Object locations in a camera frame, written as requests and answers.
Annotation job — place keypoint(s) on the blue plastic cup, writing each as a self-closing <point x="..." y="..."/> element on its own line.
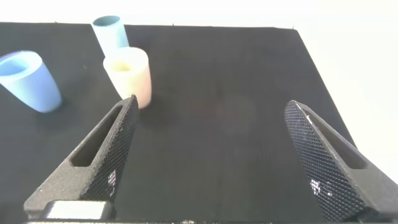
<point x="29" y="84"/>

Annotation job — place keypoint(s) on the cream plastic cup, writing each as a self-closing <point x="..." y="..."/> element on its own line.
<point x="130" y="77"/>

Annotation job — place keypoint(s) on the teal plastic cup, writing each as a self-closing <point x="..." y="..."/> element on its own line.
<point x="110" y="35"/>

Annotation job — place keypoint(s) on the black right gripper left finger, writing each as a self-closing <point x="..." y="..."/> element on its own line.
<point x="102" y="161"/>

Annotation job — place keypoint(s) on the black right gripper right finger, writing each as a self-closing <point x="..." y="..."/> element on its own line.
<point x="326" y="174"/>

